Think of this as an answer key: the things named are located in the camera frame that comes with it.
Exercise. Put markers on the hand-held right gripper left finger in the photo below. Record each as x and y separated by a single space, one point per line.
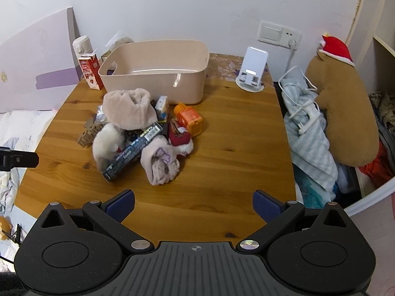
122 205

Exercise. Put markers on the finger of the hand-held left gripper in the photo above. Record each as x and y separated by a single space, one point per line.
18 159

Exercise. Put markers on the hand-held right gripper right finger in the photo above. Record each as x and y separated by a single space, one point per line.
265 207

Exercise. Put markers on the brown leopard scrunchie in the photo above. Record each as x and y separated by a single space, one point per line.
134 133

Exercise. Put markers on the blue white packet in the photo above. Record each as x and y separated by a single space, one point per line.
100 115

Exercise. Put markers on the beige fluffy sock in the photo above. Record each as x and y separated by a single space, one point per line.
129 111

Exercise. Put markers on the blue cartoon box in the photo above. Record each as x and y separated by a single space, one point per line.
161 106

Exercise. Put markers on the pink plastic storage bin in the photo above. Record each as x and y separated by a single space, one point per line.
148 83

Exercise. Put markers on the wooden desktop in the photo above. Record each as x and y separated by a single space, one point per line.
231 160

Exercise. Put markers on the printed white bed sheet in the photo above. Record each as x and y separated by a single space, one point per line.
24 129

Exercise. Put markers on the teal patterned cloth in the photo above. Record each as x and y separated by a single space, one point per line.
314 191

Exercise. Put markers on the white fluffy sock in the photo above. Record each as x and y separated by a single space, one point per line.
106 141

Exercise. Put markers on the light blue striped cloth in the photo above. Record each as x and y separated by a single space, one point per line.
311 151

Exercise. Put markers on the brown hair claw clip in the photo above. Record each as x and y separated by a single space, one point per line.
88 135

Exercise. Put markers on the black clip stand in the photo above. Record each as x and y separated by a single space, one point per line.
17 234

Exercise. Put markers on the red and white sock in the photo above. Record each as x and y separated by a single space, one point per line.
179 140

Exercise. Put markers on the white clothes hanger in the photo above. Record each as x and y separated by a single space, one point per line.
296 111

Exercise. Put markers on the white clothes bin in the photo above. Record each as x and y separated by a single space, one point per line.
370 200

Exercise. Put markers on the orange box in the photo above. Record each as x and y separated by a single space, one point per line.
189 120

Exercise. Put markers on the red milk carton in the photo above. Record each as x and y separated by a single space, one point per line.
89 71

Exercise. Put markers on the orange red cloth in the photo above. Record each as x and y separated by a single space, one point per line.
376 169

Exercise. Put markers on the brown capybara plush toy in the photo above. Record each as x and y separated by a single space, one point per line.
345 114

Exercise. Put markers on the white thermos bottle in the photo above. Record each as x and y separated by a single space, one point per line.
81 46

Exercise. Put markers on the white phone stand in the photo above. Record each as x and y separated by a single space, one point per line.
254 58

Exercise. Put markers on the dark folded clothes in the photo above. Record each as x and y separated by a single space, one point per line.
384 111

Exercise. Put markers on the white crumpled plastic bag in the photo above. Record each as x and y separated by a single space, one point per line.
118 40

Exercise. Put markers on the red santa hat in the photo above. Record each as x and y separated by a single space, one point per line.
334 47

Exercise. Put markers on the beige wooden shelf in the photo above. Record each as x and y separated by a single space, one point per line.
382 64

